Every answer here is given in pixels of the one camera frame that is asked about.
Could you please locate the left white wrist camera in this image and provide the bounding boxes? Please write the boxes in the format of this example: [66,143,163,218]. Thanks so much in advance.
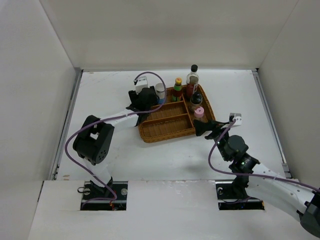
[133,76,149,94]

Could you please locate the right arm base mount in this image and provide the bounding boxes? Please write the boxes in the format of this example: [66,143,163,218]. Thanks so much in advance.
[215,176,265,211]

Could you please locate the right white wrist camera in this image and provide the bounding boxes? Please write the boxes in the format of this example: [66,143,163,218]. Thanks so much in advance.
[229,113,242,127]

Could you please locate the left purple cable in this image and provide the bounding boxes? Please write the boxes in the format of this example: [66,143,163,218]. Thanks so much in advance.
[64,71,167,210]

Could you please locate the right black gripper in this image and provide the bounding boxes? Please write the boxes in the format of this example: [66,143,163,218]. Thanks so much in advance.
[193,119,232,162]

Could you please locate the dark sauce bottle black cap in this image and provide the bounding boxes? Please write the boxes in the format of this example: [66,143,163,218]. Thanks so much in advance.
[186,64,199,99]

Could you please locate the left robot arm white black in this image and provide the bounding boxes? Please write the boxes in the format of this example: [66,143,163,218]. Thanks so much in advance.
[72,86,159,200]

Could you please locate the pepper grinder black top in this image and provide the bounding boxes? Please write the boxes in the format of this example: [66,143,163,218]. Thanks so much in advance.
[189,91,203,113]

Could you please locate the spice shaker pink lid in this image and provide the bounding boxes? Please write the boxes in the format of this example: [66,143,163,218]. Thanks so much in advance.
[193,106,206,122]

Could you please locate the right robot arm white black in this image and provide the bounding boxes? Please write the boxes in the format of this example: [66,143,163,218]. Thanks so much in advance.
[193,117,320,238]

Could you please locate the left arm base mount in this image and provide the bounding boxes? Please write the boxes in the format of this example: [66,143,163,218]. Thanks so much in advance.
[77,180,128,211]

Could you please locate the purple cable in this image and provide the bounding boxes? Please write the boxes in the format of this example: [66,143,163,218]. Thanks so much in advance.
[207,118,320,193]
[64,71,167,210]

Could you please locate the green bottle yellow cap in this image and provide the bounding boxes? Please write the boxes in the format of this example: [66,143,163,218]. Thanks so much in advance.
[171,77,183,102]

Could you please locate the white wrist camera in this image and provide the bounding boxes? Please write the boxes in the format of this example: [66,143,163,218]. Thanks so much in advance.
[133,76,149,94]
[229,113,242,127]

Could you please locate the brown wicker divided tray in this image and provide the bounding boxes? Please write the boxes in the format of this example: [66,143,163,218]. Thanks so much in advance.
[137,84,217,144]

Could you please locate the clear jar silver lid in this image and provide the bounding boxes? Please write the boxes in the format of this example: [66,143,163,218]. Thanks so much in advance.
[154,83,166,105]

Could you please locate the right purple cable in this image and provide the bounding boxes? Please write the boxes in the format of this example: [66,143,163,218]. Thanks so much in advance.
[207,118,320,193]

